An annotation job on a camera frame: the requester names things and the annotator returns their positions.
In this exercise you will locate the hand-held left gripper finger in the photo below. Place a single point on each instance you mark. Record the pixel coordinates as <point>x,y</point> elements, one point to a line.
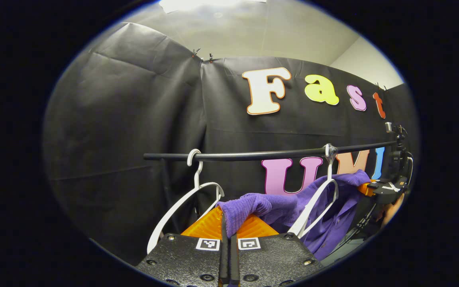
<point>224,259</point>
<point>233,259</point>

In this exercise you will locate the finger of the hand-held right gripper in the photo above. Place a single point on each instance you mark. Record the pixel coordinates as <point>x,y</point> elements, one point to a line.
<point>389,191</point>

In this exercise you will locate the white plastic hanger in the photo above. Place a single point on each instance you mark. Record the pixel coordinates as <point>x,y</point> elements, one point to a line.
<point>197,179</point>
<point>329,169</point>

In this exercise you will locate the purple knitted shirt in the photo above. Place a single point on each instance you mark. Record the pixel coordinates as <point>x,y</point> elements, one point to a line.
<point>277,207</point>

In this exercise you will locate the black clothes rack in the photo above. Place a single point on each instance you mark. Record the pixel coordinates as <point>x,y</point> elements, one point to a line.
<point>253,154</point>

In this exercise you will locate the black tripod stand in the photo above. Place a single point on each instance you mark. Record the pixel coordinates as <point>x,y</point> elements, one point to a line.
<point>363,221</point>

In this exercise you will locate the ceiling light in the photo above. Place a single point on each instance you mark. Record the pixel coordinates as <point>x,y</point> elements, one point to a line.
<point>189,4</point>

